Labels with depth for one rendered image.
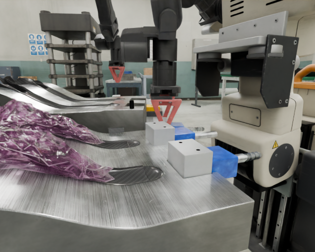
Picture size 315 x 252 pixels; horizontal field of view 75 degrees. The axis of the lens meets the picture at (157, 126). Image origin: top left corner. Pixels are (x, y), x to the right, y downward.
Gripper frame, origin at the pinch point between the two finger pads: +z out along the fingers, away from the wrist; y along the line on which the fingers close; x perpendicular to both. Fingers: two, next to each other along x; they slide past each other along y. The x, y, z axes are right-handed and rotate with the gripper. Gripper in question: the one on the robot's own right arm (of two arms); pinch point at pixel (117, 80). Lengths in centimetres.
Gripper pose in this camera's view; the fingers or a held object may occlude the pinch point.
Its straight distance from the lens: 105.7
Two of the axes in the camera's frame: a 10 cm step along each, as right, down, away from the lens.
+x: 10.0, -0.3, 0.9
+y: 0.9, 2.5, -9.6
